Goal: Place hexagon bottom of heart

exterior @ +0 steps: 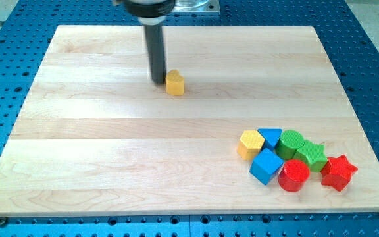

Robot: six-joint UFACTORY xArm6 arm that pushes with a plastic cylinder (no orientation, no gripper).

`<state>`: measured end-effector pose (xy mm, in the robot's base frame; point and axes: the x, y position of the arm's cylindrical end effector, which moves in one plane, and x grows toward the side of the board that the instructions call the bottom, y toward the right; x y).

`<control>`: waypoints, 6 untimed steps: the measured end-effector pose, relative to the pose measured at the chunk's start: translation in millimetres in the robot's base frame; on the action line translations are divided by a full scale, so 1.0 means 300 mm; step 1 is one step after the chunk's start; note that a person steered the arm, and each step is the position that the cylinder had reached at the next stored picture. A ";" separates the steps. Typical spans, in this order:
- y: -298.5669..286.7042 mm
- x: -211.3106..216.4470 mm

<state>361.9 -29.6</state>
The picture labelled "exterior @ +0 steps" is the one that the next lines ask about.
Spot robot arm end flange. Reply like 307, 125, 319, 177
111, 0, 176, 26

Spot yellow heart block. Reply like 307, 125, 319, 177
166, 70, 185, 96

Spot yellow hexagon block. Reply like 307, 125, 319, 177
237, 130, 265, 161

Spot blue triangle block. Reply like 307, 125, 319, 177
257, 128, 282, 151

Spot blue cube block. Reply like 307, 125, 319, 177
249, 149, 284, 185

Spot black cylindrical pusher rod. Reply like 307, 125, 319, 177
144, 24, 166, 84

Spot wooden board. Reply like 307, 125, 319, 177
0, 25, 379, 217

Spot green cylinder block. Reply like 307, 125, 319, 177
274, 130, 305, 160

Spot red cylinder block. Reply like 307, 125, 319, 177
278, 159, 310, 192

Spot green star block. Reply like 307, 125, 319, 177
293, 140, 328, 172

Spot red star block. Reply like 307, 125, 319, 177
320, 155, 358, 192

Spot metal base plate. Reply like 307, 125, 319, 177
172, 0, 220, 13

